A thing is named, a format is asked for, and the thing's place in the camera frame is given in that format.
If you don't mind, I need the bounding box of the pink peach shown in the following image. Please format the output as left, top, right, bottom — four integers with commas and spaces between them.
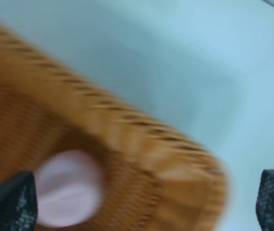
34, 150, 104, 228

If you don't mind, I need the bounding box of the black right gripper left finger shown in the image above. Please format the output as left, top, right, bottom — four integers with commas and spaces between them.
0, 171, 38, 231

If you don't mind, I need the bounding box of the orange woven wicker basket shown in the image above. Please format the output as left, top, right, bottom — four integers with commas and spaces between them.
0, 26, 227, 231

